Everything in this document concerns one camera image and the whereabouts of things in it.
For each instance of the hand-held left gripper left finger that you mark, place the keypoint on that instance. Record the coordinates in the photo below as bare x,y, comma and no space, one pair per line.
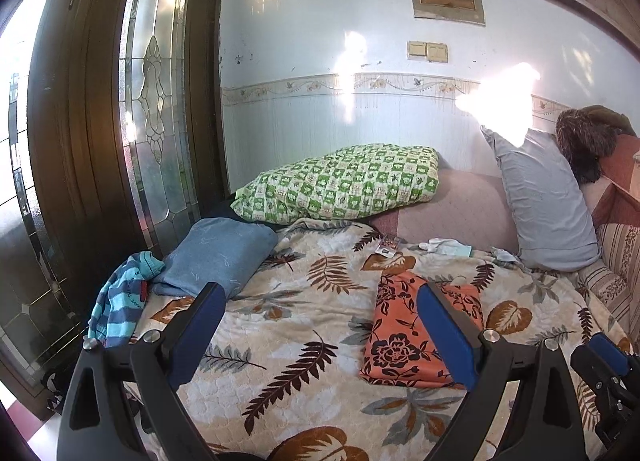
197,336

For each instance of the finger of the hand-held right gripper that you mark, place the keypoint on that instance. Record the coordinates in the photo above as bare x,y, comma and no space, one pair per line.
595,371
614,358

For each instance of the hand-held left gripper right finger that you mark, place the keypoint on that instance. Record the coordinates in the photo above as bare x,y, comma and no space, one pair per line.
445,341

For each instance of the orange floral shirt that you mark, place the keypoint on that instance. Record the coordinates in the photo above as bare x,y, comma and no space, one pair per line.
395,336

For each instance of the blue folded cloth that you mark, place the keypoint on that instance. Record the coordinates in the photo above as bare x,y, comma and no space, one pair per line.
215,256

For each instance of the blue striped garment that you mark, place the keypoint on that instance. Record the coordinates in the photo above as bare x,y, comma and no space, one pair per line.
120,301

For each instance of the teal packet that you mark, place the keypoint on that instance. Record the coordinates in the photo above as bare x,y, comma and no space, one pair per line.
460,251

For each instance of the small white cloth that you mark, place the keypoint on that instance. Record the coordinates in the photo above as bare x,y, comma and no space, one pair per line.
505,255

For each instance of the small remote control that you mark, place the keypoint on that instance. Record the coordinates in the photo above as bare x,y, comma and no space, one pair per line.
389,246

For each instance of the leaf-print blanket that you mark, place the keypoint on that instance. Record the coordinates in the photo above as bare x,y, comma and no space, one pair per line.
310,321

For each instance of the grey pillow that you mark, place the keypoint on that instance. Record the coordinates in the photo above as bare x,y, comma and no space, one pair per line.
545,206

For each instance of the leaded glass door panel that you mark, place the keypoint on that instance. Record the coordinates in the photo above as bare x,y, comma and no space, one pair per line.
30,266

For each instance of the green checkered pillow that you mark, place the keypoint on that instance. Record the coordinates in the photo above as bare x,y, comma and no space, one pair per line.
340,181

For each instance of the brown fur cushion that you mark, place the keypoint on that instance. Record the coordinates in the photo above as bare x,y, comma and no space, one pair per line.
585,141

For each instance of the wooden stained glass door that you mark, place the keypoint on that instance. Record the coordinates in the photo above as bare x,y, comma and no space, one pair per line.
90,116

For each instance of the beige light switch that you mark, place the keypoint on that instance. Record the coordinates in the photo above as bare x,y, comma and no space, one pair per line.
438,52
417,49

